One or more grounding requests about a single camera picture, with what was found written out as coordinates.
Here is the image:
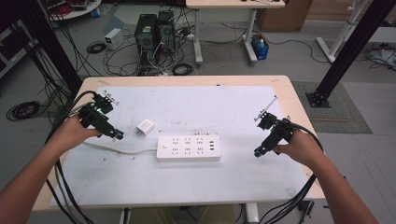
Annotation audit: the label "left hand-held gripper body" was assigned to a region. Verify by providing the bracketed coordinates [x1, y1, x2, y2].
[78, 90, 121, 138]

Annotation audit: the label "grey floor mat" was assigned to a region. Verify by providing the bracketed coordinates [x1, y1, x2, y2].
[291, 80, 374, 135]

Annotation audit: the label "white table leg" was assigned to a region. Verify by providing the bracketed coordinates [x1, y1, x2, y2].
[245, 203, 260, 224]

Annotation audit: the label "white table mat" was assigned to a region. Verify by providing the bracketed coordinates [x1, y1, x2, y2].
[49, 85, 313, 209]

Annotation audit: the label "round white table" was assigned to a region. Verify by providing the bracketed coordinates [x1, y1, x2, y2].
[39, 0, 103, 22]

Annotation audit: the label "black metal frame post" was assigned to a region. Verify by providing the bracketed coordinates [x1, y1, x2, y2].
[305, 0, 396, 109]
[0, 0, 84, 96]

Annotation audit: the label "white power supply box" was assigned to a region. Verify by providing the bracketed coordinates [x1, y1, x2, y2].
[104, 27, 125, 51]

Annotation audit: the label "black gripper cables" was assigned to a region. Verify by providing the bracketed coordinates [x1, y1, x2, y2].
[44, 90, 98, 224]
[257, 121, 325, 224]

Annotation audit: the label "white power strip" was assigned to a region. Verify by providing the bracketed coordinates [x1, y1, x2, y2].
[156, 133, 221, 162]

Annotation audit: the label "brown cardboard box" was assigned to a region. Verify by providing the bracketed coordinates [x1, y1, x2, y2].
[256, 0, 313, 33]

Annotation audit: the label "black coiled cable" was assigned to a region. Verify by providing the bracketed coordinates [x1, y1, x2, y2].
[171, 63, 195, 77]
[6, 100, 42, 122]
[86, 40, 107, 55]

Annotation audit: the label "white metal stand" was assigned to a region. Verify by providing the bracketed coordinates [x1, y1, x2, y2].
[315, 0, 370, 64]

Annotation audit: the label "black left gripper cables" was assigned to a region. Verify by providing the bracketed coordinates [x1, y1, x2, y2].
[44, 90, 98, 224]

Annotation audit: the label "person's left hand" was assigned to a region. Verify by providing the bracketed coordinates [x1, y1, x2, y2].
[50, 115, 103, 156]

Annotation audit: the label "person's right hand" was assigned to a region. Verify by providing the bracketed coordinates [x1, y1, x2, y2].
[273, 130, 325, 171]

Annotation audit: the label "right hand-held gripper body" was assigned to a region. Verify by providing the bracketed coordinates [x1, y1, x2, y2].
[253, 94, 295, 149]

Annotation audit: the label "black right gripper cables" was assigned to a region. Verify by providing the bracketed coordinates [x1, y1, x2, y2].
[257, 121, 325, 224]

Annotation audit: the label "white charger adapter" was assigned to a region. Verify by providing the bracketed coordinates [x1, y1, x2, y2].
[135, 119, 156, 137]

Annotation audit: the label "white power strip cable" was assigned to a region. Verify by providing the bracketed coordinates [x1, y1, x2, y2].
[82, 141, 159, 156]

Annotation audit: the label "wooden desk white legs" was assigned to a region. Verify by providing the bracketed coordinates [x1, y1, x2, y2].
[185, 0, 287, 66]

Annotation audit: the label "black computer tower green label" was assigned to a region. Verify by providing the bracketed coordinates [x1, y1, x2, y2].
[134, 13, 159, 65]

